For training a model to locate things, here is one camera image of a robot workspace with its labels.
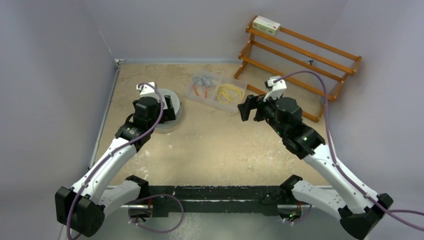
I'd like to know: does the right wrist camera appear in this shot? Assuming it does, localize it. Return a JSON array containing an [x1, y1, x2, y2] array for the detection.
[[263, 75, 287, 102]]

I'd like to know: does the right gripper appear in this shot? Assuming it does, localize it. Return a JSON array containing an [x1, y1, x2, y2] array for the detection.
[[237, 91, 287, 138]]

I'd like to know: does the blue cable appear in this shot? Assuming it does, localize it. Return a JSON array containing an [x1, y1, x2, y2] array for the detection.
[[192, 75, 217, 91]]

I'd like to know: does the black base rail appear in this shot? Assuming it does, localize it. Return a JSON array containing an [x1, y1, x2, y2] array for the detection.
[[130, 185, 309, 217]]

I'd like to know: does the orange cable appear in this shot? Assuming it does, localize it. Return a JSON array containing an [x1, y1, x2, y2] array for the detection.
[[193, 84, 216, 99]]

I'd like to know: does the white green box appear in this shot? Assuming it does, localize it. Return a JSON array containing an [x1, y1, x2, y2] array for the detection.
[[252, 15, 281, 36]]

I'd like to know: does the white perforated cable spool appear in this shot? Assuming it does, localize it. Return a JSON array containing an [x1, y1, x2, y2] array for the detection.
[[156, 88, 183, 133]]

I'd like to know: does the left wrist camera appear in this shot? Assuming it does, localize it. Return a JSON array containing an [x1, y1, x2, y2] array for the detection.
[[136, 82, 159, 100]]

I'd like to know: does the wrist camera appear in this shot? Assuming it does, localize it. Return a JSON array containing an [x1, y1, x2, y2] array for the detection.
[[263, 75, 287, 102], [136, 82, 159, 100]]

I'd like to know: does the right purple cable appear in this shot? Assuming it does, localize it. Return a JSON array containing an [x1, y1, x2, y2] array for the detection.
[[277, 69, 424, 232]]

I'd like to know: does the wooden shelf rack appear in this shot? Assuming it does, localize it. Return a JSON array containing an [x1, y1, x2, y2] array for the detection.
[[233, 15, 362, 102]]

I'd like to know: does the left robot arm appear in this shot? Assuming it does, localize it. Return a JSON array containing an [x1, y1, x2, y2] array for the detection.
[[55, 95, 175, 240]]

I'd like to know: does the clear plastic divided tray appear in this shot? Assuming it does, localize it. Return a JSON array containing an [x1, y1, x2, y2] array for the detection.
[[185, 69, 247, 114]]

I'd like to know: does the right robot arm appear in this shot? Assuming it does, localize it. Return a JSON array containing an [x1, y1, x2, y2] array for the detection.
[[237, 94, 393, 240]]

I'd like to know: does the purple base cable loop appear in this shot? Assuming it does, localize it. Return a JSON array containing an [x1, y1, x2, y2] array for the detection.
[[127, 194, 185, 235]]

